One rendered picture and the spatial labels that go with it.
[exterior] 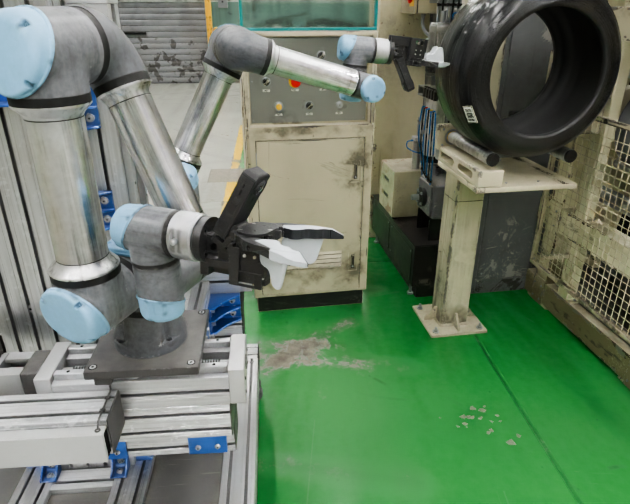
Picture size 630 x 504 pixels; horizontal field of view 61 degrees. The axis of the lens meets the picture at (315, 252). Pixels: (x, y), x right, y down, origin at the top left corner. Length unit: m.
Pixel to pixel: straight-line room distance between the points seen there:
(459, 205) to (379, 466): 1.09
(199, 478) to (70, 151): 0.99
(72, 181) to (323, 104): 1.59
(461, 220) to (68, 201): 1.74
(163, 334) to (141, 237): 0.34
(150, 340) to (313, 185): 1.42
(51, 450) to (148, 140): 0.62
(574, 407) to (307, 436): 1.01
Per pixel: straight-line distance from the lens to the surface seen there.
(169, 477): 1.61
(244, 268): 0.77
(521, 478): 1.95
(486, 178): 1.88
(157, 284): 0.88
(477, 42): 1.79
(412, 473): 1.88
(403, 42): 1.78
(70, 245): 0.95
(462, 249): 2.40
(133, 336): 1.13
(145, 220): 0.85
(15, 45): 0.86
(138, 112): 0.96
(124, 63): 0.96
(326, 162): 2.36
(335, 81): 1.57
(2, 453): 1.22
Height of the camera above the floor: 1.37
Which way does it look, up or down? 25 degrees down
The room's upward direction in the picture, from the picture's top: straight up
